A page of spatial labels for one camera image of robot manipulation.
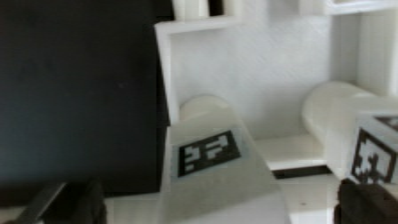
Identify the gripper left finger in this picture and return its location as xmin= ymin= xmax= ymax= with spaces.
xmin=14 ymin=181 xmax=106 ymax=224

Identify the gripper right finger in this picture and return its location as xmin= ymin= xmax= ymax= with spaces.
xmin=332 ymin=179 xmax=398 ymax=224

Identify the white chair leg with tag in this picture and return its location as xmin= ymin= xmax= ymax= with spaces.
xmin=302 ymin=82 xmax=398 ymax=184

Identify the white chair seat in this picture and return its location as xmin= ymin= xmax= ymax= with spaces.
xmin=154 ymin=0 xmax=398 ymax=170

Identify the white U-shaped obstacle frame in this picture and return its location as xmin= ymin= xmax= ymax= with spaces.
xmin=0 ymin=175 xmax=341 ymax=224

